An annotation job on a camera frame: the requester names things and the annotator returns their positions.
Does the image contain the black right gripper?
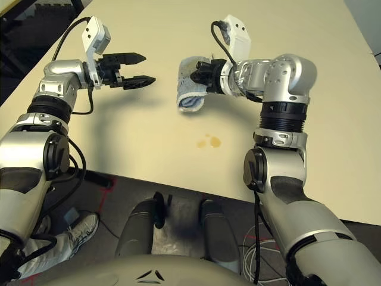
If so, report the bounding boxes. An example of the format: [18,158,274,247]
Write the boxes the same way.
[189,58,229,94]

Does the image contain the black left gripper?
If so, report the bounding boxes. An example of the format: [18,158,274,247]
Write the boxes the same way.
[96,52,157,91]

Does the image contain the blue fluffy rag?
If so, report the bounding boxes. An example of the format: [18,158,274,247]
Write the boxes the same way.
[177,55,214,113]

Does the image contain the yellowish liquid puddle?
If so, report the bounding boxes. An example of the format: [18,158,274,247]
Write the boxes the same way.
[195,134,223,149]

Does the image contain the black foam floor mat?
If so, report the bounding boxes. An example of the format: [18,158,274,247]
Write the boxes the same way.
[0,0,92,105]

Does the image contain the pale board with yellow edge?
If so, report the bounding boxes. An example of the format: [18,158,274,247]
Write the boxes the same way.
[0,0,18,17]

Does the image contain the small grey-blue box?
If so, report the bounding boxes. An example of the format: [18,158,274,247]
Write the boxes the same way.
[64,208,80,224]

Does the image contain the grey left robot leg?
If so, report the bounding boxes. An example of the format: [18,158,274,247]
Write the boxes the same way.
[114,192,166,260]

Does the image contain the grey robot leg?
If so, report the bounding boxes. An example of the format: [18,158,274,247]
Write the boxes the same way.
[198,198,242,275]
[114,192,166,260]

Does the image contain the grey right robot leg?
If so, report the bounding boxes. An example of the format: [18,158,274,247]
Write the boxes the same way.
[198,198,242,275]

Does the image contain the white sneaker of bystander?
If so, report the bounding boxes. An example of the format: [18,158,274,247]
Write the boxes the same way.
[67,212,100,259]

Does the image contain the grey robot torso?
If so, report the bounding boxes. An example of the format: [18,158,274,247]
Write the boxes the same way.
[16,253,294,286]

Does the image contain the grey trouser leg of bystander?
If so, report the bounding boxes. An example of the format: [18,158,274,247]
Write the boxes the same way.
[16,232,74,281]

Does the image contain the right wrist black camera cable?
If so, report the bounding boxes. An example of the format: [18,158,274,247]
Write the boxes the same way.
[210,20,264,104]

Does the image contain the wrist black camera cable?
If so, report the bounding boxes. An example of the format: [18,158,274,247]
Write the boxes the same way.
[52,17,95,116]
[210,20,264,104]

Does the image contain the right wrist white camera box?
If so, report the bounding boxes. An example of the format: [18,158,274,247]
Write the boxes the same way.
[218,14,251,65]

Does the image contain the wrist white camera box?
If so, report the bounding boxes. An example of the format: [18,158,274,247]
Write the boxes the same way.
[80,16,111,90]
[218,14,251,65]

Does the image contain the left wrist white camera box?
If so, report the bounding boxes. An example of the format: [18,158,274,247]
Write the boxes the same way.
[80,16,111,90]

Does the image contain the left wrist black camera cable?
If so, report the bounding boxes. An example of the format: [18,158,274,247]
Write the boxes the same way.
[52,17,95,116]

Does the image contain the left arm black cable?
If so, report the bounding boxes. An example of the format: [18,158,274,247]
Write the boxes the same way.
[38,138,88,218]

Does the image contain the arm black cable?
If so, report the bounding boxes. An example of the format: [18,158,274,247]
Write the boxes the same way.
[251,178,268,285]
[38,138,88,218]

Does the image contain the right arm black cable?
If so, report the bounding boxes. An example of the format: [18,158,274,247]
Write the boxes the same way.
[251,178,268,285]

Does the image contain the thin black floor cable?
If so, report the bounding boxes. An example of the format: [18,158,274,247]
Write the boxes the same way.
[97,217,121,238]

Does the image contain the white cable bundle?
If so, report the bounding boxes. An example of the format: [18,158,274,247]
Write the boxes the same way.
[240,223,288,282]

